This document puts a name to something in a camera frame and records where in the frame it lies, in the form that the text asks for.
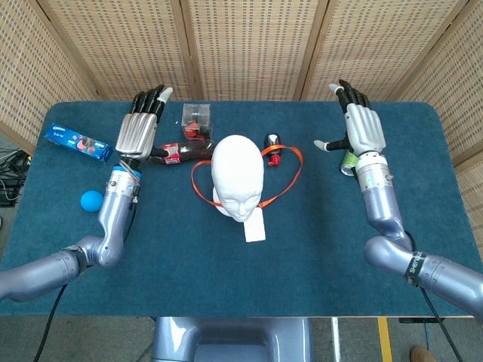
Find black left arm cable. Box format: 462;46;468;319
33;282;69;362

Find black printed arm strap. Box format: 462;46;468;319
403;251;427;287

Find orange lanyard with white badge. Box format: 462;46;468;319
190;144;304;209

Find white table leg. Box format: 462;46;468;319
331;316;342;362

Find white badge card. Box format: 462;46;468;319
243;208;266;243

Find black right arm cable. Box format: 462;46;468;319
418;286;463;362

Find white mannequin head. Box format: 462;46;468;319
210;133;265;222

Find cola bottle with red cap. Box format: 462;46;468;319
146;141;216;166

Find blue ball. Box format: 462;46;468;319
79;189;104;210

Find clear plastic box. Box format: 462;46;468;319
180;103;214;142

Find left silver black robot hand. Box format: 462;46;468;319
114;84;174;163

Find green drink can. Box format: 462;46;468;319
341;149;359;177

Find grey-blue robot torso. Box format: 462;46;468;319
150;316;314;362

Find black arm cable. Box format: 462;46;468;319
33;282;69;362
418;286;463;362

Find black floor cables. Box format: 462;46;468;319
0;149;33;207

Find blue cookie box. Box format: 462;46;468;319
42;122;115;164

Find black and red small gadget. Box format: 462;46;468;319
263;133;283;167

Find woven folding screen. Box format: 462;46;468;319
0;0;483;246

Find blue table cloth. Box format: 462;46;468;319
0;100;483;318

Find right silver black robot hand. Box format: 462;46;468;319
313;78;387;156

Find brown shoe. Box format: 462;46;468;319
410;345;437;362

